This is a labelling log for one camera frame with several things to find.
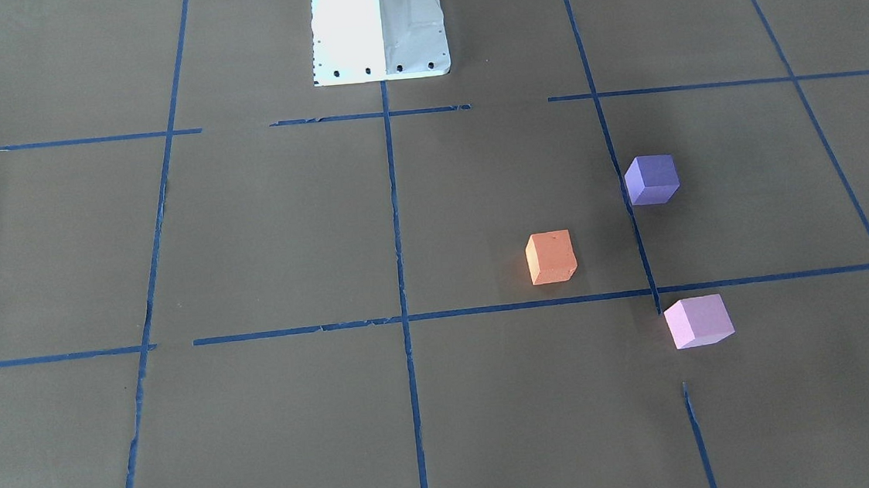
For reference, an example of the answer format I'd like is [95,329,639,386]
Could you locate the purple foam cube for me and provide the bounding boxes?
[623,154,681,206]

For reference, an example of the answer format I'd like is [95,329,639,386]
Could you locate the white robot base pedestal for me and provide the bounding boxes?
[310,0,452,87]

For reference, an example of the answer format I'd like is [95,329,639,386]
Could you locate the pink foam cube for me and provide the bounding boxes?
[663,295,735,350]

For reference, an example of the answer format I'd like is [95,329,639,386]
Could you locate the orange foam cube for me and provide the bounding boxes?
[525,229,578,285]

